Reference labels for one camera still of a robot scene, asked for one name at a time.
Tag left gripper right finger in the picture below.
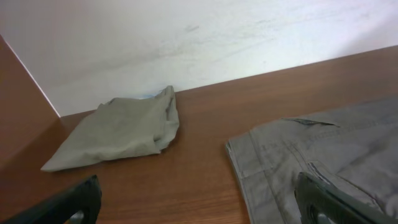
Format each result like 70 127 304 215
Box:
294 172 397 224

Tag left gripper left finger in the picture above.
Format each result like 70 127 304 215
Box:
4 175 102 224

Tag grey shorts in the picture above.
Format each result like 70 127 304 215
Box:
226 97 397 223

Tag folded khaki shorts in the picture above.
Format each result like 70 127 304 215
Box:
41 85 180 172

